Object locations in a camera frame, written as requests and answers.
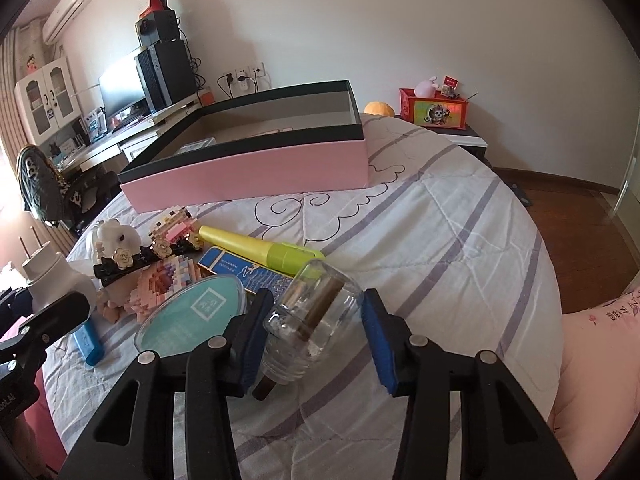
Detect dark cloth on chair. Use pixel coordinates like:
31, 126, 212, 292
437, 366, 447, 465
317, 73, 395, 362
16, 144, 68, 226

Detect black computer monitor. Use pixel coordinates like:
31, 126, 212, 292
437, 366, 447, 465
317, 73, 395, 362
97, 46, 151, 118

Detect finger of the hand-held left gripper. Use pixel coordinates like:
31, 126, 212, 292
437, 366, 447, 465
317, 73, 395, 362
17, 291, 90, 346
0, 285, 38, 318

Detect yellow green tube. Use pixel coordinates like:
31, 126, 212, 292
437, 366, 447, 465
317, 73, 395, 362
197, 225, 326, 271

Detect black power cable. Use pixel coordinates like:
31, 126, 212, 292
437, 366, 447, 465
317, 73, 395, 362
217, 72, 271, 101

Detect black computer tower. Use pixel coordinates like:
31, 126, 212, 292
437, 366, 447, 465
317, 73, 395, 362
134, 39, 198, 112

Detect clear glass bottle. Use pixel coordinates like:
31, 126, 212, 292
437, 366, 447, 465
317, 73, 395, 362
252, 259, 363, 401

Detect white plug adapter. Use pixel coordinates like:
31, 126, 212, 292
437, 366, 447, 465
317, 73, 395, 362
19, 225, 98, 321

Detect black white low cabinet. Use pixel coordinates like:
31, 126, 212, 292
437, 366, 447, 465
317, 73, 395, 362
392, 112, 488, 161

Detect large pink block toy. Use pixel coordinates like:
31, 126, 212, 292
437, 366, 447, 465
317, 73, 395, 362
112, 257, 206, 326

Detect teal oval clear case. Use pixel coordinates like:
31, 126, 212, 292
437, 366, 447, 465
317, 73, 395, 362
135, 274, 248, 363

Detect white computer desk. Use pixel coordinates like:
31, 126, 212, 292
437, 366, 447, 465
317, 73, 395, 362
52, 91, 216, 173

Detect blue flat box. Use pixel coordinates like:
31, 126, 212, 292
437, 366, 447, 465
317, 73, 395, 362
197, 246, 306, 296

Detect red storage box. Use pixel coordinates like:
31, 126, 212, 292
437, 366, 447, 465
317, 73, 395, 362
398, 87, 468, 131

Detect white glass-door cabinet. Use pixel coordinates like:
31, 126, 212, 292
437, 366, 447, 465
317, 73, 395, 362
14, 56, 83, 146

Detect dark slippers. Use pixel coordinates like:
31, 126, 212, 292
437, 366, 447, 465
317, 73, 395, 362
507, 182, 533, 206

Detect pink box with black rim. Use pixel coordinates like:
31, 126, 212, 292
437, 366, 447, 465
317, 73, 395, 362
117, 79, 372, 215

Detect white wall outlets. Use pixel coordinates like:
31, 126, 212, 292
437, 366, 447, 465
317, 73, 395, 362
217, 62, 266, 96

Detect white air conditioner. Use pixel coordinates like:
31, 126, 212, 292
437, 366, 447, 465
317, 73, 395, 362
41, 0, 101, 43

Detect pink bed cover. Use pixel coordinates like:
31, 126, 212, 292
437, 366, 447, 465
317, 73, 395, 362
0, 370, 66, 480

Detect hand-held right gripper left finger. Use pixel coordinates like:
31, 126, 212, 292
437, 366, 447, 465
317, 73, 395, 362
59, 289, 276, 480

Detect black speaker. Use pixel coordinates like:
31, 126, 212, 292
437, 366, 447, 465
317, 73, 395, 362
135, 9, 181, 47

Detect small pink white block toy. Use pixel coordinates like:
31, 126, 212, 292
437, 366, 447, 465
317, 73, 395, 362
149, 207, 201, 243

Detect blue white box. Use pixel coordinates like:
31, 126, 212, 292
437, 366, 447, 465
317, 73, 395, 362
85, 110, 108, 138

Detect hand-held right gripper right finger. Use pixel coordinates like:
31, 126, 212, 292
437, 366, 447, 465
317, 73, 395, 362
361, 287, 568, 480

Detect small doll figure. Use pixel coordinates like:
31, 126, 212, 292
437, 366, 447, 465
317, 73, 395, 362
95, 290, 126, 323

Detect black office chair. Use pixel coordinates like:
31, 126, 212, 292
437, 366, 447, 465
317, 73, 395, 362
16, 144, 123, 238

